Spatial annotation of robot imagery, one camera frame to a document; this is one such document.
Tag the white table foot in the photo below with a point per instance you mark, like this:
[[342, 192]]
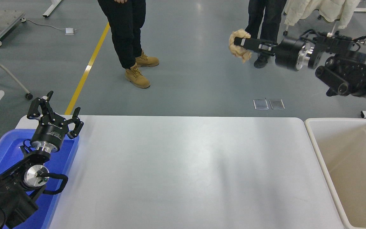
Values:
[[52, 8]]

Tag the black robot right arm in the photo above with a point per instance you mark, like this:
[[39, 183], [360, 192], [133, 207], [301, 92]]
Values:
[[351, 73]]

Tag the blue plastic tray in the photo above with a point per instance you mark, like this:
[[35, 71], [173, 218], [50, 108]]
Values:
[[5, 149]]

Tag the grey wheeled platform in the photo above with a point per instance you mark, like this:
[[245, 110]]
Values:
[[5, 20]]

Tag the tan paper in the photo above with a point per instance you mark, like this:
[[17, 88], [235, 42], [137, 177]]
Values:
[[237, 52]]

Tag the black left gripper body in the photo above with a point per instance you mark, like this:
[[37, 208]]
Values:
[[49, 132]]

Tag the person in tan boots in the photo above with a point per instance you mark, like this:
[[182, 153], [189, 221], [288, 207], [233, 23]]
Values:
[[125, 31]]

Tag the white power adapter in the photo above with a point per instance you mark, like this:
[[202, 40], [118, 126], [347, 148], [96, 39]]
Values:
[[69, 31]]

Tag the white wheeled chair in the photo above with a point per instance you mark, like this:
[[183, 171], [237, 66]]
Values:
[[285, 30]]

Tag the large pale bin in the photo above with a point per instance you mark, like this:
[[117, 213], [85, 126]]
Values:
[[345, 152]]

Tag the silver floor plate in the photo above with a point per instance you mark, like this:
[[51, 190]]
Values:
[[276, 104], [260, 104]]

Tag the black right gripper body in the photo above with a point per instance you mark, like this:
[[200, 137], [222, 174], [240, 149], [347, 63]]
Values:
[[286, 54]]

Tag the cream coat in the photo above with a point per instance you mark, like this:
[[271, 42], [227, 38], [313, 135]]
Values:
[[316, 8]]

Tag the person in black shoes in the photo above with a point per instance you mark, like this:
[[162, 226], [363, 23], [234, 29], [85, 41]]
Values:
[[265, 19]]

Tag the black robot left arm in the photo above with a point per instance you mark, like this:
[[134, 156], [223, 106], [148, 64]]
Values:
[[11, 197]]

